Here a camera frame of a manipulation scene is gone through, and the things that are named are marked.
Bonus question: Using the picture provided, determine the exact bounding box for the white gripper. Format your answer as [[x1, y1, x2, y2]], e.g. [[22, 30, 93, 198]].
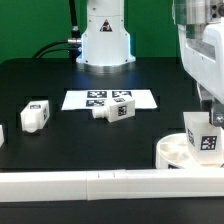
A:
[[178, 22, 224, 127]]

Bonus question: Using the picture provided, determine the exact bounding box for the white round stool seat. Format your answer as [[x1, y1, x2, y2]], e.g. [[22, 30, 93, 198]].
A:
[[155, 133, 224, 169]]

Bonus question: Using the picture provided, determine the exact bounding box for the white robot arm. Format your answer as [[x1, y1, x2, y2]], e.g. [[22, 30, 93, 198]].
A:
[[76, 0, 224, 127]]

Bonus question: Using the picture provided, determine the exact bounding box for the white marker sheet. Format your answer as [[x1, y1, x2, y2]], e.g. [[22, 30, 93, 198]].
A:
[[62, 89, 157, 110]]

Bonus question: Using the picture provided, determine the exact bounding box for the white left fence block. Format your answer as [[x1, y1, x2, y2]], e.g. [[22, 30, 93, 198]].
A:
[[0, 125, 4, 147]]

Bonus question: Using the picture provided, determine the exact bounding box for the white front fence rail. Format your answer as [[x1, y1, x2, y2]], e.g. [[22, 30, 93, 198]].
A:
[[0, 168, 224, 202]]

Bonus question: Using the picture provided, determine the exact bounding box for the black cable on base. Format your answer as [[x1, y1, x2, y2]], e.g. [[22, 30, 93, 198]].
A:
[[32, 0, 83, 60]]

